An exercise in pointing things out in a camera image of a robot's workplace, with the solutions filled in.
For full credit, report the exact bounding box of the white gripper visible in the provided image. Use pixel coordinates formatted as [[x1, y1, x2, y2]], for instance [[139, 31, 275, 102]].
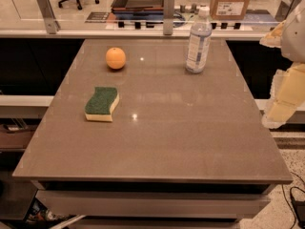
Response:
[[259, 0, 305, 129]]

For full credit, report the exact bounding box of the clear blue plastic bottle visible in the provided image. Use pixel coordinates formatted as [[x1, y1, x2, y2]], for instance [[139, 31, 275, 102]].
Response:
[[186, 7, 213, 73]]

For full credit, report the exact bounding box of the cardboard box with label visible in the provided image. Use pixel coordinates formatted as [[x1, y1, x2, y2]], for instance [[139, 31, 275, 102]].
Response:
[[210, 0, 250, 20]]

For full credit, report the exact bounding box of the orange fruit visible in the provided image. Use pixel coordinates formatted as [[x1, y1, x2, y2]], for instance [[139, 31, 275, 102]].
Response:
[[106, 48, 126, 70]]

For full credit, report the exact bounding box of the green yellow sponge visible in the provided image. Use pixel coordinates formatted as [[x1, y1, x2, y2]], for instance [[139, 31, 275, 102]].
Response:
[[85, 87, 119, 122]]

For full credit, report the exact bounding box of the right metal bracket post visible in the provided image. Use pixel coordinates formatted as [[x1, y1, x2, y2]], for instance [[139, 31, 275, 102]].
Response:
[[274, 0, 302, 22]]

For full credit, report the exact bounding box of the metal bracket post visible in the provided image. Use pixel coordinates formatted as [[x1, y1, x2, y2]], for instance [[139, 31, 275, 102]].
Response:
[[274, 0, 302, 22], [163, 0, 174, 35], [36, 0, 60, 34]]

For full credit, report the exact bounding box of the middle metal bracket post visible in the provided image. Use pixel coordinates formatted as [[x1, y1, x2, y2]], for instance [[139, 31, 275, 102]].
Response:
[[163, 0, 174, 35]]

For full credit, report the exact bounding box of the black power adapter with cable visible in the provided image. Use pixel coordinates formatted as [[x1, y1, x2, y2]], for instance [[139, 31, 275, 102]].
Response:
[[281, 185, 305, 229]]

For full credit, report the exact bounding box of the left metal bracket post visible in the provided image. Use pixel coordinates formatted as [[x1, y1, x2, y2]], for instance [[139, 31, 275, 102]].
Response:
[[36, 0, 60, 34]]

